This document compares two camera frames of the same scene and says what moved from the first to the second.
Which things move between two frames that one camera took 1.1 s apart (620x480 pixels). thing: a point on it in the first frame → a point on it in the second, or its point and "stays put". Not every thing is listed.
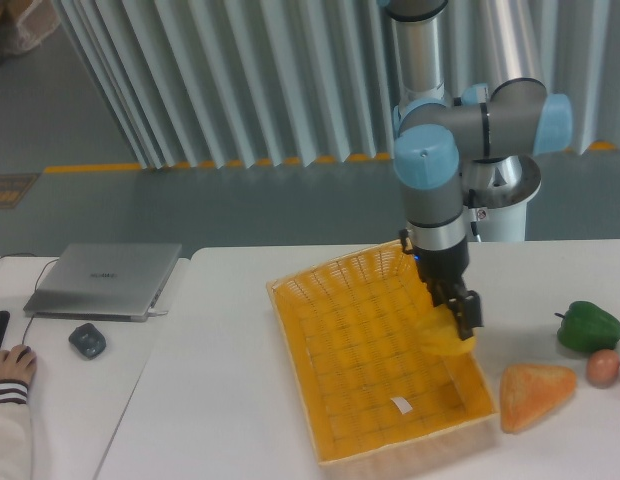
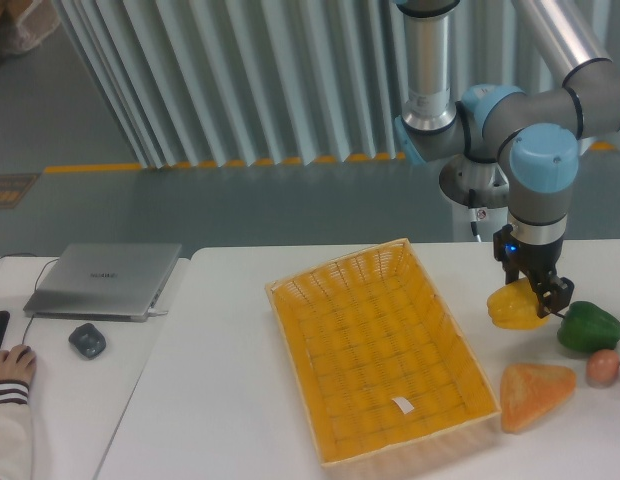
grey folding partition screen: [199, 84] stays put
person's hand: [4, 365] stays put
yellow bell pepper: [438, 331] → [515, 305]
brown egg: [602, 368] stays put
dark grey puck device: [89, 340] stays put
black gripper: [442, 271] → [538, 263]
